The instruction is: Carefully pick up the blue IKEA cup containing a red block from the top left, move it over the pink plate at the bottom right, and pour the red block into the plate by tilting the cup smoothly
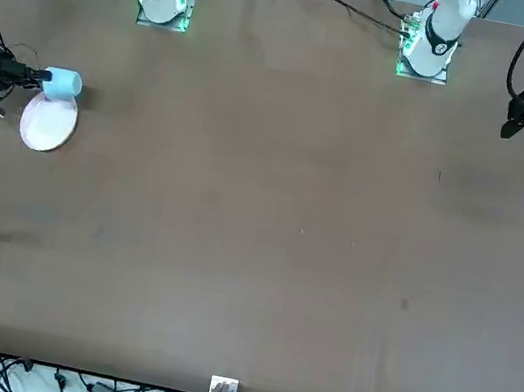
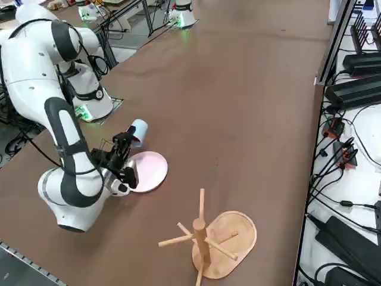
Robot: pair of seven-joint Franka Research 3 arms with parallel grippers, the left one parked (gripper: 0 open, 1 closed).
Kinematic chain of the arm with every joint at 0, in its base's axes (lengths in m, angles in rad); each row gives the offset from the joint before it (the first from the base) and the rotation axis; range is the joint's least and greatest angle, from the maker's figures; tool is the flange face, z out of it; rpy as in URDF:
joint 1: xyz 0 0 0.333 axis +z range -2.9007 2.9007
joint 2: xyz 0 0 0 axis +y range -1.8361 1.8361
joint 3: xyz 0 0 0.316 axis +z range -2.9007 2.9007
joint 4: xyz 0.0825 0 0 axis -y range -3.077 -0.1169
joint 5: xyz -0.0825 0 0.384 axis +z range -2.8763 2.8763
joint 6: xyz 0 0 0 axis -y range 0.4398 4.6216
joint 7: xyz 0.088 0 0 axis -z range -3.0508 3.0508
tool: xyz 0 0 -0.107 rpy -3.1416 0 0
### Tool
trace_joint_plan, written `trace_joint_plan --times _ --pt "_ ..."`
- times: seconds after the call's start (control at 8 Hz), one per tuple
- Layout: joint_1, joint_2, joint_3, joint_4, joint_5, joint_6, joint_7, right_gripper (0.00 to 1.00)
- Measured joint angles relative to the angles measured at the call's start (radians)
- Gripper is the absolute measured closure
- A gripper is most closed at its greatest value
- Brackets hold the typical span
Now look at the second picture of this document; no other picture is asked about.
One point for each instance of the aluminium frame post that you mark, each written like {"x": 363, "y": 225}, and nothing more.
{"x": 336, "y": 38}

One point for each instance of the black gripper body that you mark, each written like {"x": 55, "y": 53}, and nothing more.
{"x": 113, "y": 161}

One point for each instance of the red block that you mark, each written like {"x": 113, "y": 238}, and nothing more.
{"x": 136, "y": 139}

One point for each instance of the aluminium edge rail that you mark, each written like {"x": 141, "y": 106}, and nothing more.
{"x": 26, "y": 262}

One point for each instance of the black ribbed power supply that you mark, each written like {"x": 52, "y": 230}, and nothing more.
{"x": 354, "y": 92}
{"x": 363, "y": 62}

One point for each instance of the black power adapter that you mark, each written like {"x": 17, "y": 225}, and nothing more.
{"x": 351, "y": 278}
{"x": 345, "y": 241}

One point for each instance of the red black power strip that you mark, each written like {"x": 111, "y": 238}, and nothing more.
{"x": 346, "y": 158}
{"x": 334, "y": 128}

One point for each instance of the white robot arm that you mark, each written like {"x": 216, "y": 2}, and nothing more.
{"x": 184, "y": 15}
{"x": 29, "y": 74}

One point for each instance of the wooden cup rack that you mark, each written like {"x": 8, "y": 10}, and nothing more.
{"x": 232, "y": 232}

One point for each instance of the black slotted rack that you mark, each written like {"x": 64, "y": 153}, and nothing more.
{"x": 360, "y": 32}

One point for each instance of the pink plate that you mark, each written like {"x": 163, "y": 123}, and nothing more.
{"x": 151, "y": 172}

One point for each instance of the blue plastic cup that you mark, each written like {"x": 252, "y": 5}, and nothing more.
{"x": 140, "y": 128}

